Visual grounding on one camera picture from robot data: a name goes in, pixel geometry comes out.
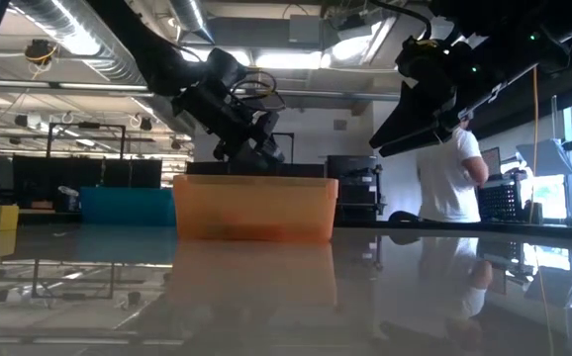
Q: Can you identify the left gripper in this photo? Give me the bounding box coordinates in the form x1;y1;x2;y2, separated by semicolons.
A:
172;83;287;175

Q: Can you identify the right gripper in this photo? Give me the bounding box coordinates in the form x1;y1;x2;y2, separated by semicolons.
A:
368;38;470;158

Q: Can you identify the orange translucent plastic bin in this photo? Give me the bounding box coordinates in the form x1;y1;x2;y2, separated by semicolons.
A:
171;173;339;243

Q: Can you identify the black low cabinet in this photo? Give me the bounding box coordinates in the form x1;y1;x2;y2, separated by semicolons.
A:
185;160;327;178

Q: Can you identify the black equipment cabinet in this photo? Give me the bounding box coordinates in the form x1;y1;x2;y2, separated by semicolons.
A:
325;154;387;223

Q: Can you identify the whiteboard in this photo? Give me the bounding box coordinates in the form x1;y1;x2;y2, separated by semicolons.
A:
480;146;504;180

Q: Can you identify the black perforated crate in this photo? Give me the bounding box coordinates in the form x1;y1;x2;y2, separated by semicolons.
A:
476;175;527;223

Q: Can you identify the ceiling light panel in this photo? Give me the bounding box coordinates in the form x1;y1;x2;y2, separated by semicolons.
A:
179;46;330;71

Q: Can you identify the grey tilted panel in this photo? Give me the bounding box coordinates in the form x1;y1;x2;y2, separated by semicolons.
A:
515;137;572;178

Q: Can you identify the teal plastic bin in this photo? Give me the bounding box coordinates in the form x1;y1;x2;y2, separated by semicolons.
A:
78;186;177;227

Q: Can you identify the black monitor row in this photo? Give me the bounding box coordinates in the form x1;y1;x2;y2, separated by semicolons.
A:
11;154;164;202

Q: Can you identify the grey ceiling box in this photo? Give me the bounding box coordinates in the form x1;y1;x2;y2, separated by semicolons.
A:
288;14;323;45

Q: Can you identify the silver ceiling pipe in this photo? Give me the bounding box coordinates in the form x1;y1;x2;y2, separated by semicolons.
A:
0;78;401;102

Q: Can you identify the white desk fan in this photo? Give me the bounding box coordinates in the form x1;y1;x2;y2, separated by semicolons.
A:
56;184;80;213

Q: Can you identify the yellow wooden block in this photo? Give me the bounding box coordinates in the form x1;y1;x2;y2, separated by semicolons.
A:
0;204;21;232

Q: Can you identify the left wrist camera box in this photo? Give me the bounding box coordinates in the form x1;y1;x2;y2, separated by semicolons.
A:
250;111;281;145

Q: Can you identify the black rig frame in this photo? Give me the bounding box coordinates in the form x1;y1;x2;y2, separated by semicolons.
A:
273;131;296;165

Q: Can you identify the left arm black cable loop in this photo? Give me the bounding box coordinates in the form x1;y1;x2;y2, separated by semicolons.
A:
229;68;287;113

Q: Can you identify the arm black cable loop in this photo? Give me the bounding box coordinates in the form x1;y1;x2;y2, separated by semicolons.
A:
367;0;433;41
229;68;287;113

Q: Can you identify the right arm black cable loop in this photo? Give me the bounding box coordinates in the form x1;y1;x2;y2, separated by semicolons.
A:
367;0;433;41

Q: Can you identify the small silver ceiling duct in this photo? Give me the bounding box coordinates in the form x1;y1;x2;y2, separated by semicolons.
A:
166;0;217;45

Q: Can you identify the yellow-black cable reel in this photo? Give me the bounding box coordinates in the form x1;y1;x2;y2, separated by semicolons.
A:
23;38;60;68

